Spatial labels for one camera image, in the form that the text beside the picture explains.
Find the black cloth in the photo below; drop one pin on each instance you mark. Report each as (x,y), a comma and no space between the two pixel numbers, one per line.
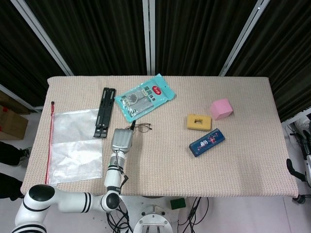
(9,153)
(9,187)

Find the black folding laptop stand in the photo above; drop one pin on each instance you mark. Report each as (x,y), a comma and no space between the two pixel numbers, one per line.
(104,111)

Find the grey metal frame post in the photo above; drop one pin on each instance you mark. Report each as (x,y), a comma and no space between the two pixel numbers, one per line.
(41,36)
(296,115)
(148,36)
(243,38)
(17,98)

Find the dark blue rectangular box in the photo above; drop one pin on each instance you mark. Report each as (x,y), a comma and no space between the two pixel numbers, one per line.
(206,143)

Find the beige waffle tablecloth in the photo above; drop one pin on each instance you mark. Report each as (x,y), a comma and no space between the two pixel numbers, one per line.
(194,174)

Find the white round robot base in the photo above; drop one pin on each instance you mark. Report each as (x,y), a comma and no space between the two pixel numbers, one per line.
(153,218)

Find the teal plastic product package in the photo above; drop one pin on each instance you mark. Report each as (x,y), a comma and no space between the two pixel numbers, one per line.
(143,97)

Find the pink cube box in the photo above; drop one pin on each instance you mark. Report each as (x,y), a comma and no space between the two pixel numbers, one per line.
(222,109)

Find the thin-framed eyeglasses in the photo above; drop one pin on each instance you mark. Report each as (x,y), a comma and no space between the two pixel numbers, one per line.
(145,128)

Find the green block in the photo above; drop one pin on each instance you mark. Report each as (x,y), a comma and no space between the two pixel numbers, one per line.
(177,204)

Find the brown cardboard box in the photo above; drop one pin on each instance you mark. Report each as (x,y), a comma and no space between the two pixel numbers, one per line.
(12,123)
(9,102)

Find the black pleated curtain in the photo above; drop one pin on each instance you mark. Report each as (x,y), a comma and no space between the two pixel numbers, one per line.
(14,55)
(286,60)
(97,36)
(194,36)

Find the yellow sponge with hole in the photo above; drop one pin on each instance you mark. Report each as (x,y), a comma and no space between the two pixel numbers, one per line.
(192,123)

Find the clear red-zipper plastic bag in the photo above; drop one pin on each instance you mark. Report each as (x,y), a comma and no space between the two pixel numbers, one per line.
(73,150)

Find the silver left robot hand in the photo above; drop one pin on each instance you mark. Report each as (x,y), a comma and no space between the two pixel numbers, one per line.
(121,140)

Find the grey white sneaker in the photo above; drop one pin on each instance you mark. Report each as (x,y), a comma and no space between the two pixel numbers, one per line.
(25,155)

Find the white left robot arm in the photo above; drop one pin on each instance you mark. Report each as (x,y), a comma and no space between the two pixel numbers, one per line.
(73,201)

